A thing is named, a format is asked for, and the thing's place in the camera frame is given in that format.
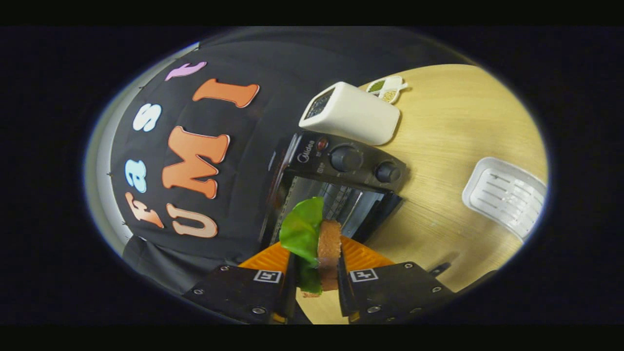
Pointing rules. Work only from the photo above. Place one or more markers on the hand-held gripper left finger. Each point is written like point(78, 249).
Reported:
point(243, 292)

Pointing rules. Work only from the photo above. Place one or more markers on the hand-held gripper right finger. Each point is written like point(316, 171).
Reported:
point(390, 292)

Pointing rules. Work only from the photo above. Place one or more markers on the white bread lettuce sandwich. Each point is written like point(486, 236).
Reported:
point(329, 243)

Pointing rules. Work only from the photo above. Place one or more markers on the black toaster oven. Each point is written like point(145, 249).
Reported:
point(317, 157)

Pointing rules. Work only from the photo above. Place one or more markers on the white pop-up toaster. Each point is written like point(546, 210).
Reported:
point(356, 114)

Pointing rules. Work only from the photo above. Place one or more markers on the white plastic tray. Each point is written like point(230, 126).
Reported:
point(507, 195)

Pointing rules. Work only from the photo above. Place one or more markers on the white divided condiment dish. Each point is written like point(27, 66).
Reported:
point(387, 92)

